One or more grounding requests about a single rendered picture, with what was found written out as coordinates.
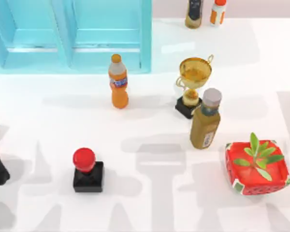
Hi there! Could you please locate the orange soda bottle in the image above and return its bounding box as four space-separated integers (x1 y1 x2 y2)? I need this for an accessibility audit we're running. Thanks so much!
108 54 130 109

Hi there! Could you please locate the olive bottle with grey cap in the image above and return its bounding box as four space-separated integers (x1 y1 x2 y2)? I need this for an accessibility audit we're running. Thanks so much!
189 88 223 150

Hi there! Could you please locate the gold trophy cup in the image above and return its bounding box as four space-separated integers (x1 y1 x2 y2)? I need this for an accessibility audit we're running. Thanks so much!
175 54 215 119

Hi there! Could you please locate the black bottle with red cap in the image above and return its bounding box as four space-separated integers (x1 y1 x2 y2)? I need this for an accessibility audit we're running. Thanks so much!
72 147 104 193

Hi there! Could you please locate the light blue rack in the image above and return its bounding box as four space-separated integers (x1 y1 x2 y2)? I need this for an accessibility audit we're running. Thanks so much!
0 0 152 74

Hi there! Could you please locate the brown bottle with black label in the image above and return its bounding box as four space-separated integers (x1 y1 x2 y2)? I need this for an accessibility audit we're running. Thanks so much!
185 0 204 29

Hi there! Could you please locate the red square plant pot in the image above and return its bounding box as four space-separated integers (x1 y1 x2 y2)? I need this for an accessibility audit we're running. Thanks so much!
225 132 290 196

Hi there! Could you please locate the white and orange bottle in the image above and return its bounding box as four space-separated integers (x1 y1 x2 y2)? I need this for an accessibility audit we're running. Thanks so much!
210 0 227 28

